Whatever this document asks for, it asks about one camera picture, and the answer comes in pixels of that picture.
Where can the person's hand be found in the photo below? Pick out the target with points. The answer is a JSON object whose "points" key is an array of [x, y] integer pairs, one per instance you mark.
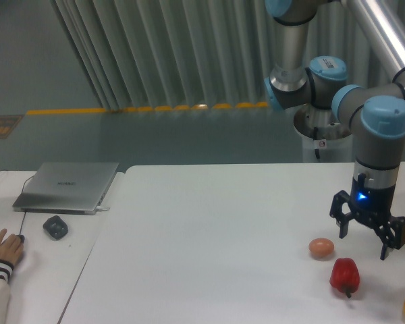
{"points": [[11, 248]]}

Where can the small black gadget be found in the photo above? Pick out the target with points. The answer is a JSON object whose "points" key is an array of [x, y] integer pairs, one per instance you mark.
{"points": [[56, 227]]}

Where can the grey pleated curtain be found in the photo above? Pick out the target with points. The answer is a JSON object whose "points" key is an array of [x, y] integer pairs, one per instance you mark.
{"points": [[189, 53]]}

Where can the red bell pepper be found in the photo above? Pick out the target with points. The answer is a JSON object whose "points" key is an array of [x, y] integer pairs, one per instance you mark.
{"points": [[345, 276]]}

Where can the black computer mouse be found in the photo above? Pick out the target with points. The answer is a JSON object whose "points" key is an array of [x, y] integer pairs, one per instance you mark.
{"points": [[21, 238]]}

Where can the silver closed laptop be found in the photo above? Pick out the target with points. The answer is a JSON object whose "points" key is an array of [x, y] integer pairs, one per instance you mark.
{"points": [[67, 188]]}

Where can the brown egg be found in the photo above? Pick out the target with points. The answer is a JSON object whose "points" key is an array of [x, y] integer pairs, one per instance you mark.
{"points": [[320, 248]]}

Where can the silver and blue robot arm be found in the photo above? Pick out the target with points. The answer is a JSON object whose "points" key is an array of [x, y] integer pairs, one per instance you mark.
{"points": [[374, 116]]}

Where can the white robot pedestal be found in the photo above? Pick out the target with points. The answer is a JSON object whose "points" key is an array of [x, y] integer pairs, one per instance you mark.
{"points": [[323, 138]]}

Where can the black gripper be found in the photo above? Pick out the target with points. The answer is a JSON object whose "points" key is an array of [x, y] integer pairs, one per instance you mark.
{"points": [[370, 204]]}

